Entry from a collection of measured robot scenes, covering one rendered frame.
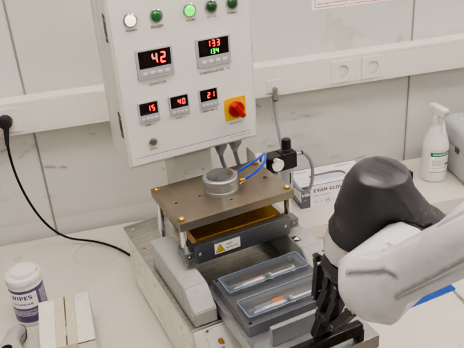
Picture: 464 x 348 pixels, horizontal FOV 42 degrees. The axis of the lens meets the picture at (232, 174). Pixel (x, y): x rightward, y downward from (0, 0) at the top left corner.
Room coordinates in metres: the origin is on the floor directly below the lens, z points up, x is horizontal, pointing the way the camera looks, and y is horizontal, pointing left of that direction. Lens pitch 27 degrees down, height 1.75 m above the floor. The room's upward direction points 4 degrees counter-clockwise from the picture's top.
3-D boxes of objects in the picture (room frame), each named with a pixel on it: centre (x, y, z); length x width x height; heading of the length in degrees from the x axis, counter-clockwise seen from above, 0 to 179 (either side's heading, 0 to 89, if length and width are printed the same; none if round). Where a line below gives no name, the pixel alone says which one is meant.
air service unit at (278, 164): (1.40, -0.12, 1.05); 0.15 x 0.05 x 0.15; 114
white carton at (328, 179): (1.69, -0.30, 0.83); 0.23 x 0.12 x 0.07; 103
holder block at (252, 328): (0.98, -0.07, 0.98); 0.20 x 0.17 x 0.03; 114
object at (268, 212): (1.20, 0.02, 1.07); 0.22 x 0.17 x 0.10; 114
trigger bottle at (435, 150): (1.75, -0.66, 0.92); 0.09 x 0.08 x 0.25; 15
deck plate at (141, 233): (1.23, 0.04, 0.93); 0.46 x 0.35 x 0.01; 24
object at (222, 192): (1.23, 0.02, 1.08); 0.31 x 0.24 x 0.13; 114
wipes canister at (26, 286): (1.25, 0.54, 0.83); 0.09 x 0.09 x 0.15
